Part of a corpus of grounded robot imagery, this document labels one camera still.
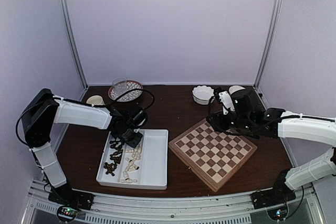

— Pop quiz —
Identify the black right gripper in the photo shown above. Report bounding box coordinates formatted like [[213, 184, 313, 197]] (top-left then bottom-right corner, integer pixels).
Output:
[[206, 111, 253, 134]]

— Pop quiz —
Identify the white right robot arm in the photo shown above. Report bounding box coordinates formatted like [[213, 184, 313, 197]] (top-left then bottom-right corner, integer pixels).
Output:
[[206, 86, 335, 204]]

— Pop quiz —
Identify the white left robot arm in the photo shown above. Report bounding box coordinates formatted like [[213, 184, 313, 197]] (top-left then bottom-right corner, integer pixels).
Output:
[[19, 88, 148, 205]]

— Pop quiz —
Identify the dark chess pieces pile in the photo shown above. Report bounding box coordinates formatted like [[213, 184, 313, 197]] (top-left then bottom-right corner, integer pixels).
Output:
[[103, 140, 124, 176]]

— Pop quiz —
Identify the light chess pieces pile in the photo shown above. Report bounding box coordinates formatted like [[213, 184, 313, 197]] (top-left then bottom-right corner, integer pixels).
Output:
[[120, 144, 142, 184]]

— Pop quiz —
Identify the wooden chess board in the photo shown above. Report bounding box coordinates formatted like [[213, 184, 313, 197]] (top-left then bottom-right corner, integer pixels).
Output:
[[169, 119, 257, 192]]

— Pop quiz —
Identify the cream round bowl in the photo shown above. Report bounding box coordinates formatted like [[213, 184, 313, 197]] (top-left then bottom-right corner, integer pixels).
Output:
[[228, 85, 245, 94]]

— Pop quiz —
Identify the cream ceramic mug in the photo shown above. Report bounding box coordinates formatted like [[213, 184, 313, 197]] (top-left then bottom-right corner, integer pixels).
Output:
[[86, 95, 105, 105]]

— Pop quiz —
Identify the clear drinking glass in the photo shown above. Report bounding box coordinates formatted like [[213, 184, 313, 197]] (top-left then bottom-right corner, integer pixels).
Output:
[[112, 78, 127, 97]]

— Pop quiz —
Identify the patterned brown plate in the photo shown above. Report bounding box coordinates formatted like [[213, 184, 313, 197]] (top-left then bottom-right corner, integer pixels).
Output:
[[108, 80, 143, 102]]

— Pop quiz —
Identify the white plastic tray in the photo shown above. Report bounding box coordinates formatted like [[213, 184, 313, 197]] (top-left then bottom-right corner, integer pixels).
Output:
[[96, 129, 169, 190]]

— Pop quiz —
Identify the white scalloped bowl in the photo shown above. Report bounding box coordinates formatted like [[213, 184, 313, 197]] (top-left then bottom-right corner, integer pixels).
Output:
[[192, 86, 214, 105]]

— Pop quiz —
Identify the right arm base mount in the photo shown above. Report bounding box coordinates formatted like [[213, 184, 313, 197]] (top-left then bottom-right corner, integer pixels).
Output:
[[250, 189, 296, 209]]

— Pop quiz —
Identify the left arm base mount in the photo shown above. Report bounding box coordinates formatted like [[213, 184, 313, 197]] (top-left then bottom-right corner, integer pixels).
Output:
[[48, 191, 94, 210]]

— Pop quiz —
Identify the right aluminium frame post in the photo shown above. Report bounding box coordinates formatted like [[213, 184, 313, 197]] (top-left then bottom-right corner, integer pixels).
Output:
[[254, 0, 283, 90]]

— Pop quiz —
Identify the aluminium frame post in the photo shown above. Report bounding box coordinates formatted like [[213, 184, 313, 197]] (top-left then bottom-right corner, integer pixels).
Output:
[[254, 0, 283, 90], [60, 0, 88, 89]]

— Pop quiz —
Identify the left aluminium frame post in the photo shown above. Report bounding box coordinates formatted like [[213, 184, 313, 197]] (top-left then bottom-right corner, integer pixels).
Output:
[[60, 0, 88, 89]]

